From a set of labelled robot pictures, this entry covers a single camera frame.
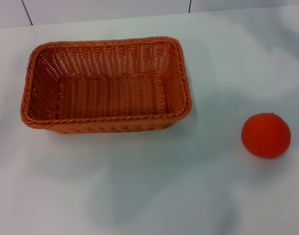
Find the orange woven plastic basket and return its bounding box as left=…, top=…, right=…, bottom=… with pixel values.
left=20, top=36, right=192, bottom=135

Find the orange round fruit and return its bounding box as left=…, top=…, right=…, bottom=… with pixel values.
left=241, top=112, right=292, bottom=160

